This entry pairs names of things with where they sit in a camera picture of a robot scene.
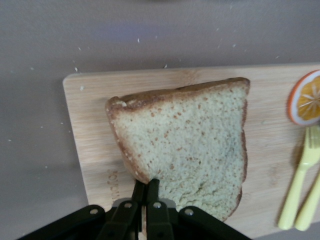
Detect yellow plastic fork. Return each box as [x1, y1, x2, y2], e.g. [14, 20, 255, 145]
[278, 125, 320, 231]

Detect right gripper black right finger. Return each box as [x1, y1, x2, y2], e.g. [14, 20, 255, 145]
[146, 178, 253, 240]

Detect wooden cutting board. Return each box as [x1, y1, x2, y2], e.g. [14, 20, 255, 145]
[62, 63, 320, 240]

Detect yellow plastic knife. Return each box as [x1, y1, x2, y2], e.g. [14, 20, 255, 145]
[294, 171, 320, 232]

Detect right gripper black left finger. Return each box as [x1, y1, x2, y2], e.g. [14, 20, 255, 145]
[17, 179, 146, 240]

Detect toy orange slice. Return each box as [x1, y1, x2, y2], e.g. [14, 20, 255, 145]
[286, 69, 320, 126]

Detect brown bread slice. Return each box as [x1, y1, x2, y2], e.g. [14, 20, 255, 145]
[104, 76, 251, 223]

